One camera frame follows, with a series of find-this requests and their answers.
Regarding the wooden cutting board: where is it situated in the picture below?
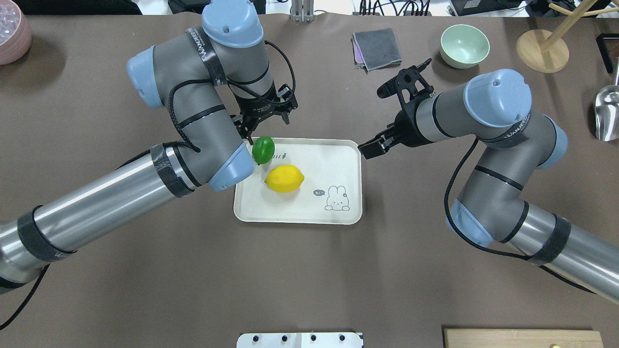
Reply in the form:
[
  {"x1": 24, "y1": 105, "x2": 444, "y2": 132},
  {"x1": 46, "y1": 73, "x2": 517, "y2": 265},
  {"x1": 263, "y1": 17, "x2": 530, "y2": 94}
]
[{"x1": 443, "y1": 328, "x2": 604, "y2": 348}]

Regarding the mint green bowl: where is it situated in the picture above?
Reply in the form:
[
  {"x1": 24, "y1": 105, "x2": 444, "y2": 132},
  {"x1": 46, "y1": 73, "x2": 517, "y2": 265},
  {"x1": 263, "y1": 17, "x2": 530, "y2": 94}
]
[{"x1": 440, "y1": 24, "x2": 490, "y2": 69}]

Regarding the grey folded cloth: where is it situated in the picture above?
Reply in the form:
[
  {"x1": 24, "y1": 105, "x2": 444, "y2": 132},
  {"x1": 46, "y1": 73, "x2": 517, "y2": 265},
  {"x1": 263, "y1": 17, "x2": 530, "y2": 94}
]
[{"x1": 352, "y1": 28, "x2": 402, "y2": 72}]

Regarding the yellow lemon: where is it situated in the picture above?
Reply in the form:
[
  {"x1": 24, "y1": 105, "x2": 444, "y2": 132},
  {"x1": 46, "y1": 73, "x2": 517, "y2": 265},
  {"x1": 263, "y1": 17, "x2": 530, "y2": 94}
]
[{"x1": 265, "y1": 164, "x2": 305, "y2": 192}]

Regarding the metal scoop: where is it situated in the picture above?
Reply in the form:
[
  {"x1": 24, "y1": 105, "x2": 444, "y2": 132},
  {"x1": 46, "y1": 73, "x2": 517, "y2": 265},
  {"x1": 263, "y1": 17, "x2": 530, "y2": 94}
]
[{"x1": 595, "y1": 60, "x2": 619, "y2": 142}]

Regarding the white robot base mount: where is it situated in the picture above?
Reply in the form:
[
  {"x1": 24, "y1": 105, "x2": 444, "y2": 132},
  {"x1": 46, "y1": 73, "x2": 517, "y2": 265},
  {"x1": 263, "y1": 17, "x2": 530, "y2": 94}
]
[{"x1": 236, "y1": 331, "x2": 364, "y2": 348}]

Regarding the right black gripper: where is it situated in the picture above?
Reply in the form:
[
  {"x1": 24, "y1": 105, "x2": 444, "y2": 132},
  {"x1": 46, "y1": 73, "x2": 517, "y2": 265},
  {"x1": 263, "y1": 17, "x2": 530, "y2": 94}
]
[{"x1": 358, "y1": 104, "x2": 433, "y2": 160}]

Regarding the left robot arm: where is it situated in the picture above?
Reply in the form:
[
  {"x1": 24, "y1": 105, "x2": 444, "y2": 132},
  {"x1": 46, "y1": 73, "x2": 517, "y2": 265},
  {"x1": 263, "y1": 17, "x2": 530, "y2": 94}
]
[{"x1": 0, "y1": 0, "x2": 298, "y2": 293}]

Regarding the pink bowl with ice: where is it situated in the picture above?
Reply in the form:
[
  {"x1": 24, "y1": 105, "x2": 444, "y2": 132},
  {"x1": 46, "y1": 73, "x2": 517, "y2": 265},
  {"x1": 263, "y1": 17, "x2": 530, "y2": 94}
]
[{"x1": 0, "y1": 0, "x2": 32, "y2": 66}]

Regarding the green lime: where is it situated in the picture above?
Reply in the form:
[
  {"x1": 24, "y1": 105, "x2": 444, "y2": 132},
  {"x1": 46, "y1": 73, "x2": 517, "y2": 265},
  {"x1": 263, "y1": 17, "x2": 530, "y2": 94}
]
[{"x1": 252, "y1": 136, "x2": 276, "y2": 165}]

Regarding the white rabbit tray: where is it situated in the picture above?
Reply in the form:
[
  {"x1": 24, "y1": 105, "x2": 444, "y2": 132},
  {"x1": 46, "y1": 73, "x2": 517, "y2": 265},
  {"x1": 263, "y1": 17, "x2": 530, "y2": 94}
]
[{"x1": 234, "y1": 137, "x2": 363, "y2": 225}]

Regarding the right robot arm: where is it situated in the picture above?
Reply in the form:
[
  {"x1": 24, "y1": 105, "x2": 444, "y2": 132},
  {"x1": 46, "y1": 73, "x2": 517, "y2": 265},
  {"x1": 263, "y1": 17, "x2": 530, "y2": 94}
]
[{"x1": 358, "y1": 63, "x2": 619, "y2": 303}]

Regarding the aluminium frame post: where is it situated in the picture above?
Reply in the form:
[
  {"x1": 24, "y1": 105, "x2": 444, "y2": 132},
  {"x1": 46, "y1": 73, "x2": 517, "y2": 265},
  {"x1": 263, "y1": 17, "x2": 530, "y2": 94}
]
[{"x1": 290, "y1": 0, "x2": 315, "y2": 23}]

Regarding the wooden mug tree stand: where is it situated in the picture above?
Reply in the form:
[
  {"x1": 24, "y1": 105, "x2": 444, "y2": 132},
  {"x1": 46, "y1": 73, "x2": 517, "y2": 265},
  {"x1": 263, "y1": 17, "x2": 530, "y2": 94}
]
[{"x1": 516, "y1": 0, "x2": 619, "y2": 73}]

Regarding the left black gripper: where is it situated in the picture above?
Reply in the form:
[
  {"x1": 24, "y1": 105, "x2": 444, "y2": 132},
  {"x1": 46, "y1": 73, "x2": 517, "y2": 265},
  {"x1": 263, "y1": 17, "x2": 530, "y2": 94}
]
[{"x1": 231, "y1": 85, "x2": 298, "y2": 145}]

